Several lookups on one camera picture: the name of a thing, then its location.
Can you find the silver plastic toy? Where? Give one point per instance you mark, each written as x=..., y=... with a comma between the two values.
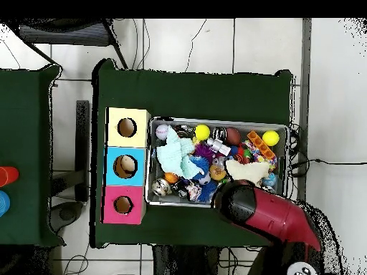
x=218, y=146

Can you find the white toy baseball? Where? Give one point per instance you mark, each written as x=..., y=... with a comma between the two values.
x=161, y=131

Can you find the shallow clear mesh bin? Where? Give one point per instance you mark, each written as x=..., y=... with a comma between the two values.
x=151, y=172

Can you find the long orange toy brick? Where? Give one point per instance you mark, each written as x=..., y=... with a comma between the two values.
x=261, y=145

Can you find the red plastic cup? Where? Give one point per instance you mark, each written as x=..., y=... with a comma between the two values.
x=10, y=176

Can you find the toy burger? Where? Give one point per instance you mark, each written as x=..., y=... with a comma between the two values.
x=218, y=172

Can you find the wooden box with three holes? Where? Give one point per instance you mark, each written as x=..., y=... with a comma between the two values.
x=137, y=177

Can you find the grey stand foot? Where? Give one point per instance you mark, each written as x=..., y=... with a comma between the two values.
x=67, y=213

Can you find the blue plastic cup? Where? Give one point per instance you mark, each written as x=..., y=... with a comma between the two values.
x=3, y=203

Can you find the dark green tablecloth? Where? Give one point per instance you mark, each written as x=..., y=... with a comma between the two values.
x=200, y=94

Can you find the blue spiky toy with eyes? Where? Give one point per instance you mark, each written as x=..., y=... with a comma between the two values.
x=200, y=163

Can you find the dark green side table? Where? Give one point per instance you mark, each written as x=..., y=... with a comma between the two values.
x=23, y=129

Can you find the black camera stand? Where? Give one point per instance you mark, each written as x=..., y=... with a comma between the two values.
x=82, y=143

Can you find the dark chair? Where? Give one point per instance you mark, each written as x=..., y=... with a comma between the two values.
x=66, y=34

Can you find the mint green waffle cloth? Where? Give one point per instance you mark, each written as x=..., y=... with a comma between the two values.
x=175, y=154

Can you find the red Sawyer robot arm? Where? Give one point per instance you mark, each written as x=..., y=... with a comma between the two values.
x=272, y=214

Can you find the cream waffle cloth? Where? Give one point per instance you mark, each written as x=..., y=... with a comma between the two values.
x=249, y=170

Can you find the brown toy football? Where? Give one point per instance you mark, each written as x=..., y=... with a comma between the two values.
x=233, y=136

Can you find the purple spiky ball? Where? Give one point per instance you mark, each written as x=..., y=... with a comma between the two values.
x=204, y=149

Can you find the yellow ball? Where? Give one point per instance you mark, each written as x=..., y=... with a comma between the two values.
x=271, y=138
x=202, y=132

